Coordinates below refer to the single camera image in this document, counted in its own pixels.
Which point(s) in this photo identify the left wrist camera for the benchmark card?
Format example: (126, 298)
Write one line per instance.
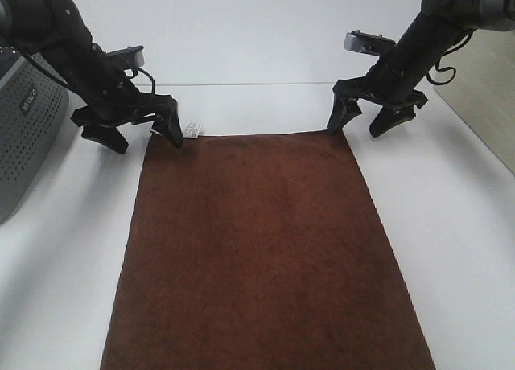
(127, 58)

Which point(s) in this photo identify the grey perforated plastic basket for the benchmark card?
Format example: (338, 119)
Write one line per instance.
(32, 110)

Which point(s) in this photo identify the brown towel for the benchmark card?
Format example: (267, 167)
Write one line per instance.
(259, 252)

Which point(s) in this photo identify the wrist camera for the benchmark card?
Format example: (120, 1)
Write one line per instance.
(127, 58)
(374, 45)

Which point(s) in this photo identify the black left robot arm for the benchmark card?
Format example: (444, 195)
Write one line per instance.
(52, 36)

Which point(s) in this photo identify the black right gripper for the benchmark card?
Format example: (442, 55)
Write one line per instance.
(391, 82)

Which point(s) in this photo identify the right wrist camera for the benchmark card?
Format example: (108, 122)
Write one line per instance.
(374, 45)

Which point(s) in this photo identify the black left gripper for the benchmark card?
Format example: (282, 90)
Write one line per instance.
(113, 100)

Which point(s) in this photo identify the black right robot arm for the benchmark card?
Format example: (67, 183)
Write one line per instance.
(441, 28)

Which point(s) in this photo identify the beige storage box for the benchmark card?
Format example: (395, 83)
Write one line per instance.
(482, 91)

